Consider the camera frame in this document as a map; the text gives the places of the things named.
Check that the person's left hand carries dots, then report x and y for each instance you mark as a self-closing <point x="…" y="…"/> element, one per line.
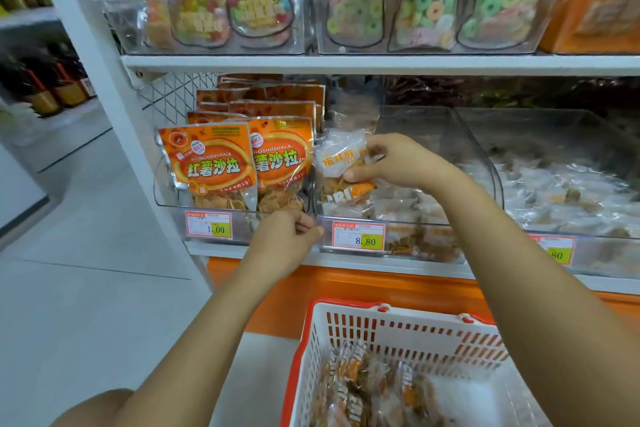
<point x="280" y="247"/>

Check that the person's right hand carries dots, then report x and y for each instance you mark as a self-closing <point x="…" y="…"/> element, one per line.
<point x="415" y="163"/>

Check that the white snack shelf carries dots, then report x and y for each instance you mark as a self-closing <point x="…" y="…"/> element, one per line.
<point x="350" y="64"/>

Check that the white red-rimmed shopping basket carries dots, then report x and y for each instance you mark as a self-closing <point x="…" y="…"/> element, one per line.
<point x="400" y="327"/>

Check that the pile of small brown snacks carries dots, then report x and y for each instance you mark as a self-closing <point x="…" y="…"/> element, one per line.
<point x="370" y="387"/>

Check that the person's right forearm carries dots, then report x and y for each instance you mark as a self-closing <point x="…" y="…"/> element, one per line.
<point x="550" y="312"/>

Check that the person's left forearm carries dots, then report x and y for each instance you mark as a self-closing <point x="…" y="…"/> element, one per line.
<point x="200" y="362"/>

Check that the orange shelf base panel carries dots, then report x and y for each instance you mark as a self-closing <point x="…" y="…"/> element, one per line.
<point x="280" y="312"/>

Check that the orange label snack bag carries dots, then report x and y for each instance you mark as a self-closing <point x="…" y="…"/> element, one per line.
<point x="595" y="21"/>

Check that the background goods shelf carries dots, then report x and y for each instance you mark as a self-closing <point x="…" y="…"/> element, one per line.
<point x="60" y="131"/>

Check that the row of dark bottles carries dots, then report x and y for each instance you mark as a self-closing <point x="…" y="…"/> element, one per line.
<point x="50" y="81"/>

